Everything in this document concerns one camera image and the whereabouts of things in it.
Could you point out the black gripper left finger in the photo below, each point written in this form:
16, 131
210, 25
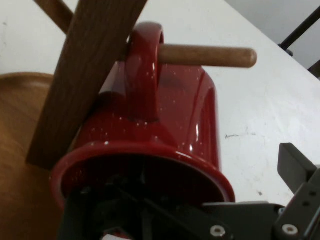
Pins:
87, 217

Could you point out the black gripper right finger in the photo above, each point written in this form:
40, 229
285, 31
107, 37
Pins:
295, 167

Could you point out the red speckled ceramic mug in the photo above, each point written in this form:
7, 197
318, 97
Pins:
180, 105

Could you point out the dark metal leg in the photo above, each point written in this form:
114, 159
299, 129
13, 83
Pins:
316, 68

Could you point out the black metal stand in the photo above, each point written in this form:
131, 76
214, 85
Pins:
300, 27

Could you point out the wooden mug tree stand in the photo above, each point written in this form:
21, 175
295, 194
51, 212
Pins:
87, 62

